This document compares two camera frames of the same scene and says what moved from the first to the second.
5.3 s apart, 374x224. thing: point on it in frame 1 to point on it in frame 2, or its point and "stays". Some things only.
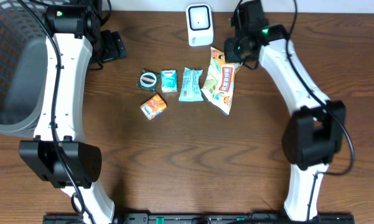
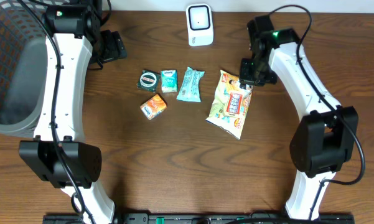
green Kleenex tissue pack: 169,81 stays
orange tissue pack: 153,106 stays
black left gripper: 112,47 stays
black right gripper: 229,55 to 244,76
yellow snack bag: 218,86 to 231,101
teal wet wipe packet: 191,86 stays
